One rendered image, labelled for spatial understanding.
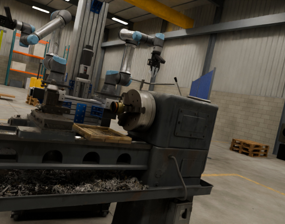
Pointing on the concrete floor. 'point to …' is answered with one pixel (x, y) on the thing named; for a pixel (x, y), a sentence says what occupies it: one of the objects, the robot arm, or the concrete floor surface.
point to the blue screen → (202, 86)
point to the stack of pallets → (32, 101)
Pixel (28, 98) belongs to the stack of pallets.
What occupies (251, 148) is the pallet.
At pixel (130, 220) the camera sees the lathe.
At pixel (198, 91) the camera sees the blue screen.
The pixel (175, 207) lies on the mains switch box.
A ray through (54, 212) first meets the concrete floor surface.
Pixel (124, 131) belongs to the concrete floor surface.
